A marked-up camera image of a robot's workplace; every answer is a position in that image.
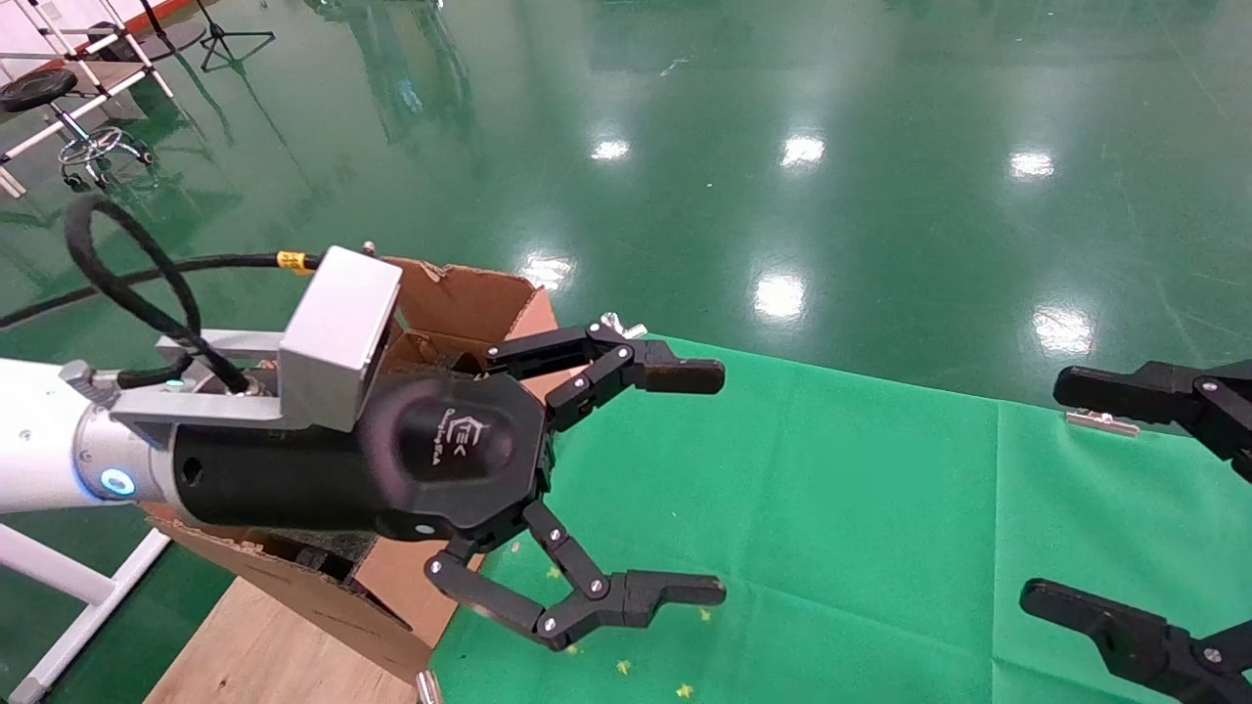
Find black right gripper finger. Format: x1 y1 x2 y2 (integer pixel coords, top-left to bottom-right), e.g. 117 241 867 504
1052 360 1252 485
1019 579 1252 704

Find white pipe table frame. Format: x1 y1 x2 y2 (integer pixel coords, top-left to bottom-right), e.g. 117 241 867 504
0 523 172 704

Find large open cardboard carton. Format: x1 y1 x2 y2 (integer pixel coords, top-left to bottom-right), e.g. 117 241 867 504
145 256 560 685

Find white pipe rack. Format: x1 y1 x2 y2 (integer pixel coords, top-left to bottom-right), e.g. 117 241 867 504
0 0 177 165

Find black foam block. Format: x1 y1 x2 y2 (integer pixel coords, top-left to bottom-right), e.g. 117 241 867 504
256 533 380 586

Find silver camera mounting bracket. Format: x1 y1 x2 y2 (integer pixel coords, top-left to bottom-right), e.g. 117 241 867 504
59 330 294 423

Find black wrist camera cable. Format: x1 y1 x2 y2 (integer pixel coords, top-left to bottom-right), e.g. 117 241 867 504
0 194 324 394

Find green table cloth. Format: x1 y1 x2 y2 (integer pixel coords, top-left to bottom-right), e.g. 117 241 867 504
430 332 1252 704

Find black round stool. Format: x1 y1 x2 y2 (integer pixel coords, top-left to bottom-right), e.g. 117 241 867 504
0 66 156 189

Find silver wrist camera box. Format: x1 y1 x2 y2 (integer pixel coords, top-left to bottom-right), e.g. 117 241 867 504
279 244 404 433

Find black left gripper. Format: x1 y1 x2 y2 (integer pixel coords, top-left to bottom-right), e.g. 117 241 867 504
161 323 727 651

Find black tripod stand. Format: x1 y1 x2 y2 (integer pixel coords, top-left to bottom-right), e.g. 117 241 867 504
191 0 277 74

